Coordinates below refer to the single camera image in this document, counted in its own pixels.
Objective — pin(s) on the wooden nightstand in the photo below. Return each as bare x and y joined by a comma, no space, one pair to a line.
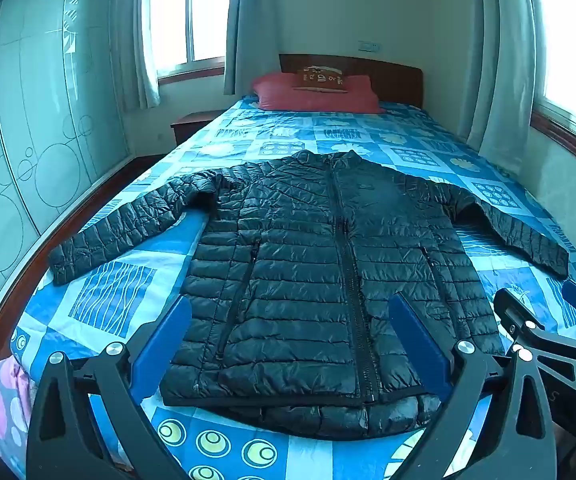
190,125

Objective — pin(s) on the small brown cushion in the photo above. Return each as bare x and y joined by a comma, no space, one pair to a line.
320,80

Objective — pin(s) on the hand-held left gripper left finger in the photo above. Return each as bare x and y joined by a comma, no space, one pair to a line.
160,350

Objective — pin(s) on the pale grey curtain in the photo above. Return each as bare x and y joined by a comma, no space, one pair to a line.
507,60
253,25
138,35

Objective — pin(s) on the wooden headboard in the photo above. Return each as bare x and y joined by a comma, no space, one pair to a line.
392,77

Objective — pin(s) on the wooden bed side rail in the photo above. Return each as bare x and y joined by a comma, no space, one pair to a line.
43,255

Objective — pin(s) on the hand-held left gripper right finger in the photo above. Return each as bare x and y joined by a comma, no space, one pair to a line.
417,345

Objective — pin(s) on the white wall switch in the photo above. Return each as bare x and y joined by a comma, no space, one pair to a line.
369,46

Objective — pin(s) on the glass door wardrobe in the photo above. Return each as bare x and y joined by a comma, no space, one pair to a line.
33,110

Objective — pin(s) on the bed with blue patterned sheet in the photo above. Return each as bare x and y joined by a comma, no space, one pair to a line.
118,290

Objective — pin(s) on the black puffer jacket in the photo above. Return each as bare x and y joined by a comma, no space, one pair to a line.
293,270

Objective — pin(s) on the red pillow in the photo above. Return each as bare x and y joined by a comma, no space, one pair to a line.
278,92

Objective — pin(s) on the wooden window sill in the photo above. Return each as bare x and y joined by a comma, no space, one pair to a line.
567,137
193,75

